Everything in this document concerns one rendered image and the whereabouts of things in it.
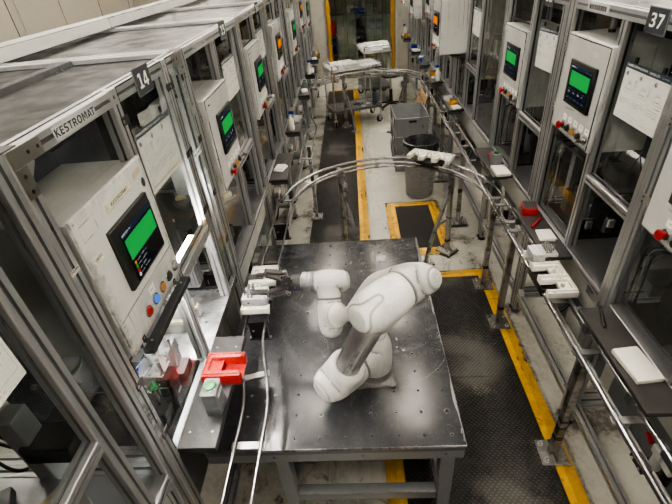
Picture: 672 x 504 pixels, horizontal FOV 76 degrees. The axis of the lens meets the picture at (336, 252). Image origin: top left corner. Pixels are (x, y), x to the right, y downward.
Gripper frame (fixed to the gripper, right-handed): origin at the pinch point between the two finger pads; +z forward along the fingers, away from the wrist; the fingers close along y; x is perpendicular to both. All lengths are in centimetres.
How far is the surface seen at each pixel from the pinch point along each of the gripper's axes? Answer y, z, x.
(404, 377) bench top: -44, -64, 18
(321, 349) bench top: -44, -25, -1
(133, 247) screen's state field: 52, 18, 46
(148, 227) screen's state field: 52, 18, 34
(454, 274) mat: -111, -123, -139
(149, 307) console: 31, 20, 48
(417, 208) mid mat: -111, -108, -254
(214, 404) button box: -15, 10, 51
